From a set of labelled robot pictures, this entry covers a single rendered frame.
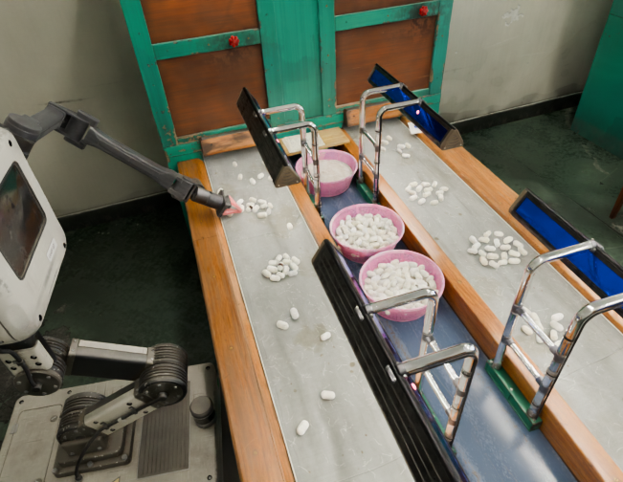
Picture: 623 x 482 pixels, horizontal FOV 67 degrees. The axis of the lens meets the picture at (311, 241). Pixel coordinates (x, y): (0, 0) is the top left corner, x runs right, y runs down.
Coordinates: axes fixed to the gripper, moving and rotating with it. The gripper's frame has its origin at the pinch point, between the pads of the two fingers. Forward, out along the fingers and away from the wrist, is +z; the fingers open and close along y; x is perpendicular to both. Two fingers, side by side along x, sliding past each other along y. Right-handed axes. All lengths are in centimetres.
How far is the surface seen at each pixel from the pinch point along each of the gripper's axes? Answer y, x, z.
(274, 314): -54, 1, 0
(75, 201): 124, 100, -31
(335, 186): 4.1, -23.9, 33.2
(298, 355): -70, -1, 2
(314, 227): -21.1, -15.6, 17.5
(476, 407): -98, -22, 37
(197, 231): -7.7, 10.4, -13.8
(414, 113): -10, -67, 31
